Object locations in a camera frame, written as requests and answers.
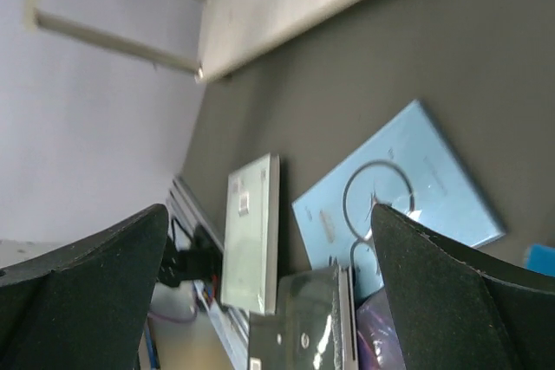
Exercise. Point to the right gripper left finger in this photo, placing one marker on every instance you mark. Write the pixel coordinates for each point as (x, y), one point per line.
(84, 305)

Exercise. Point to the pale green book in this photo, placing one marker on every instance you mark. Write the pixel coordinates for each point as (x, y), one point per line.
(250, 260)

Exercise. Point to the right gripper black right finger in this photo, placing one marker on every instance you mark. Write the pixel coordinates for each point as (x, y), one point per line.
(455, 307)

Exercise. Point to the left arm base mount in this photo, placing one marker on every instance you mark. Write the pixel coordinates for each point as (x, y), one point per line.
(201, 261)

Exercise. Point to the light blue cat book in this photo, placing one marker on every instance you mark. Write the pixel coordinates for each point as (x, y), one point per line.
(408, 166)

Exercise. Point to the blue paperback book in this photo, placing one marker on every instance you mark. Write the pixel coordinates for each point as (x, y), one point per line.
(541, 259)

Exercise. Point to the purple Robinson Crusoe book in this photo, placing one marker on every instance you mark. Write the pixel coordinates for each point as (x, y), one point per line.
(377, 341)

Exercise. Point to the black shiny book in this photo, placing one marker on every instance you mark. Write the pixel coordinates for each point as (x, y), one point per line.
(314, 326)

